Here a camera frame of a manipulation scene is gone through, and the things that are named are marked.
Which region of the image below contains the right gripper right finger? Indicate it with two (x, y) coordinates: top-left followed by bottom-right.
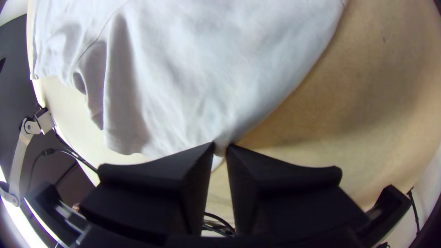
(226, 143), (370, 240)

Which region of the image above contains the grey t-shirt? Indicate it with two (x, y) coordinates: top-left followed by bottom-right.
(30, 0), (348, 173)

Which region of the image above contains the black cable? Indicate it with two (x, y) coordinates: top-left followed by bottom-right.
(406, 187), (422, 236)
(202, 212), (236, 237)
(43, 129), (100, 173)

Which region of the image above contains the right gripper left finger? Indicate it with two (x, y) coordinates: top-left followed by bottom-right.
(79, 141), (216, 243)

